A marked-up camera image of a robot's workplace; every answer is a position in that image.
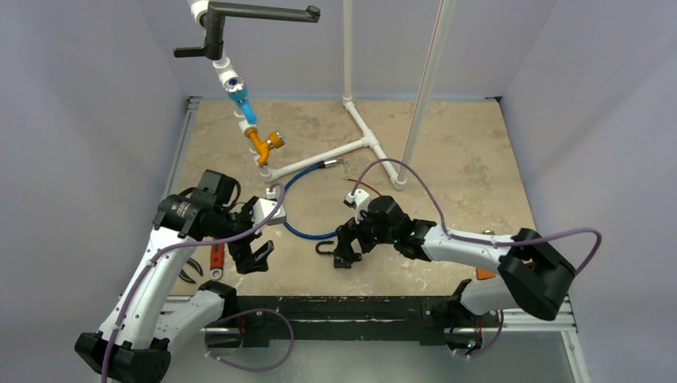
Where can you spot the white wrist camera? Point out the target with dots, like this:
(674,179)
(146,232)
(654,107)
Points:
(270,210)
(358,200)

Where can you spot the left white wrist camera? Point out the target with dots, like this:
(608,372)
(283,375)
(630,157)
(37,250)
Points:
(270,210)

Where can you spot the orange brass valve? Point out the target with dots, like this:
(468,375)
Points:
(263,147)

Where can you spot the orange black tool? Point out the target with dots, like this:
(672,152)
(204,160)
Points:
(482,274)

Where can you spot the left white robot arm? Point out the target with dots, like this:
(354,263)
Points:
(135,343)

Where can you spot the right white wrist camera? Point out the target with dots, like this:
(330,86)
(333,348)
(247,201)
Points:
(358,200)

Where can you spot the red cable padlock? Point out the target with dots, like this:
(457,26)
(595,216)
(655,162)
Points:
(363,184)

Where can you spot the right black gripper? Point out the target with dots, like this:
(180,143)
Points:
(350,236)

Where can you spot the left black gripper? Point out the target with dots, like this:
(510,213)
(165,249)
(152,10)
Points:
(245,260)

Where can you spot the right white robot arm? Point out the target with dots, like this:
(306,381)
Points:
(530,274)

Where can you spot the red handled adjustable wrench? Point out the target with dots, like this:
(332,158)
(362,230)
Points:
(216,266)

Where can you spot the blue valve fitting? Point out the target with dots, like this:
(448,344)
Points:
(237,92)

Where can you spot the black padlock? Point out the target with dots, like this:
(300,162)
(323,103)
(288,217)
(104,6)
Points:
(326,247)

